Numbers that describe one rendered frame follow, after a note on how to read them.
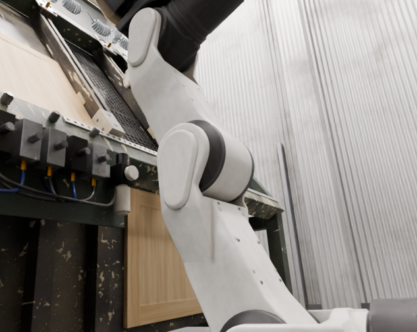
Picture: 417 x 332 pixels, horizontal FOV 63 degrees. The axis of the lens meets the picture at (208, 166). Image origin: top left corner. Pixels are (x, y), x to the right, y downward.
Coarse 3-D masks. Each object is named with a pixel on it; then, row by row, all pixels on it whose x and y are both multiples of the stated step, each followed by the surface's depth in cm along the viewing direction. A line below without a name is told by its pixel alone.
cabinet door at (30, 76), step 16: (0, 32) 129; (0, 48) 119; (16, 48) 129; (0, 64) 109; (16, 64) 118; (32, 64) 128; (48, 64) 140; (0, 80) 100; (16, 80) 108; (32, 80) 116; (48, 80) 126; (64, 80) 137; (16, 96) 100; (32, 96) 107; (48, 96) 115; (64, 96) 125; (64, 112) 114; (80, 112) 123
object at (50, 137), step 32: (0, 128) 68; (32, 128) 75; (0, 160) 78; (32, 160) 74; (64, 160) 80; (96, 160) 88; (128, 160) 106; (0, 192) 65; (32, 192) 83; (64, 192) 90; (96, 192) 99; (128, 192) 101; (96, 224) 96
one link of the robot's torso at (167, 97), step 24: (144, 24) 75; (144, 48) 73; (144, 72) 73; (168, 72) 71; (192, 72) 85; (144, 96) 73; (168, 96) 71; (192, 96) 70; (168, 120) 69; (192, 120) 64; (216, 120) 72; (216, 144) 59; (240, 144) 67; (216, 168) 58; (240, 168) 64; (216, 192) 63; (240, 192) 68
